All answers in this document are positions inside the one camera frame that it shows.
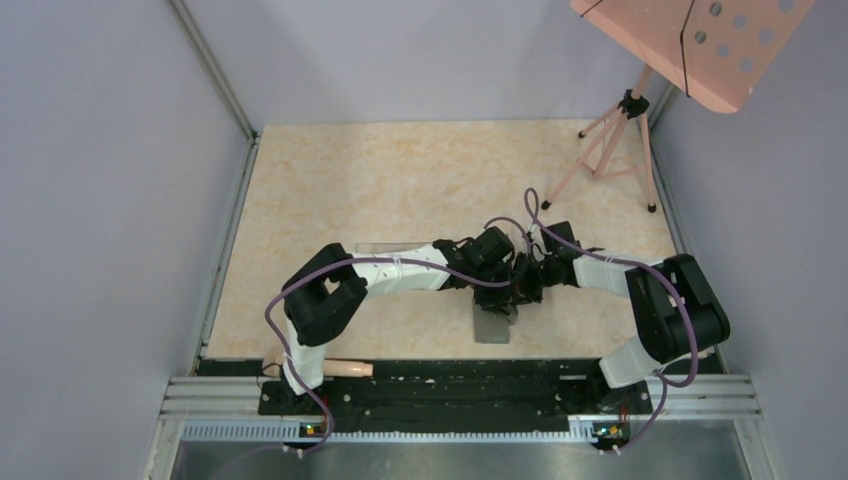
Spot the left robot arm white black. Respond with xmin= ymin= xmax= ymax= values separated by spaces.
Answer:
xmin=281 ymin=227 xmax=515 ymax=414

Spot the grey card holder wallet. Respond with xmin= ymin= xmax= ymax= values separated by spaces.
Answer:
xmin=472 ymin=305 xmax=518 ymax=345

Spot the pink music stand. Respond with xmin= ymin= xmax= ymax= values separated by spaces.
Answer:
xmin=541 ymin=0 xmax=814 ymax=212

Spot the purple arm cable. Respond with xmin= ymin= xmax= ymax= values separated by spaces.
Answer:
xmin=523 ymin=188 xmax=701 ymax=455
xmin=264 ymin=216 xmax=533 ymax=458

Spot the beige cylindrical handle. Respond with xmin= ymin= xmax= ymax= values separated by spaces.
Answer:
xmin=321 ymin=359 xmax=374 ymax=378

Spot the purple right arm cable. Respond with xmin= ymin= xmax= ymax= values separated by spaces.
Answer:
xmin=523 ymin=188 xmax=701 ymax=455

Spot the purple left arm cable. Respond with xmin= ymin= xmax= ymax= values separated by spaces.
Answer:
xmin=264 ymin=216 xmax=533 ymax=458

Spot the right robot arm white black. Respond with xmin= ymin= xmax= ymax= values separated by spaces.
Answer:
xmin=511 ymin=222 xmax=730 ymax=412

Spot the clear plastic card box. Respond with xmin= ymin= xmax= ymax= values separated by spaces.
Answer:
xmin=354 ymin=242 xmax=431 ymax=255

